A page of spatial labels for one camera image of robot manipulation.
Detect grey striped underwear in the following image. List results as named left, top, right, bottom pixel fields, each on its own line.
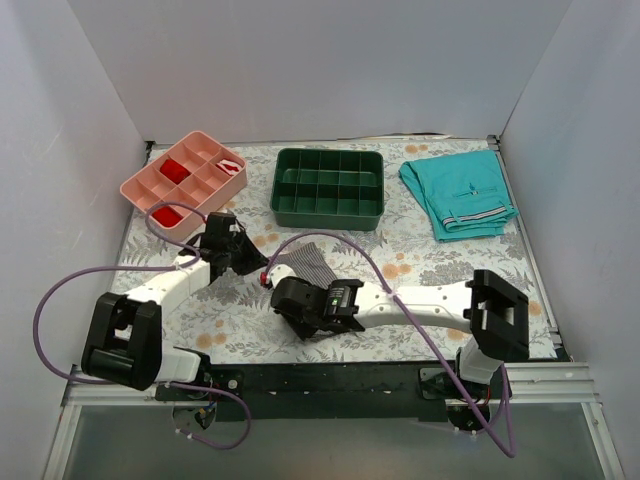
left=275, top=242, right=337, bottom=288

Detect teal shorts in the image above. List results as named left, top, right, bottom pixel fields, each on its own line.
left=399, top=150, right=518, bottom=242

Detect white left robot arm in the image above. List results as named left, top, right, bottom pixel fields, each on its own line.
left=81, top=213, right=268, bottom=400

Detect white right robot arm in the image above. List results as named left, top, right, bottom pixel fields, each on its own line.
left=263, top=265, right=530, bottom=398

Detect red rolled cloth lower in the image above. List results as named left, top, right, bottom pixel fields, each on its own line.
left=151, top=206, right=183, bottom=228

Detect floral table cloth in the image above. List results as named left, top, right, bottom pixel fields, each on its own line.
left=97, top=137, right=557, bottom=365

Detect pink divided storage box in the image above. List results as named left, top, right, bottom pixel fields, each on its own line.
left=120, top=131, right=247, bottom=240

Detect red white rolled cloth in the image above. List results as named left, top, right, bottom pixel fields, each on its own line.
left=215, top=159, right=243, bottom=176

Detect red rolled cloth upper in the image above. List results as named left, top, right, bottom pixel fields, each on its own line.
left=159, top=158, right=191, bottom=184

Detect green divided storage box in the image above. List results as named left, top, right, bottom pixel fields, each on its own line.
left=270, top=148, right=385, bottom=231

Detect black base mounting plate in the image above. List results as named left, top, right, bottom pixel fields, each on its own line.
left=155, top=361, right=506, bottom=431

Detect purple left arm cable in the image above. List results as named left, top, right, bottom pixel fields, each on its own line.
left=32, top=201, right=253, bottom=452

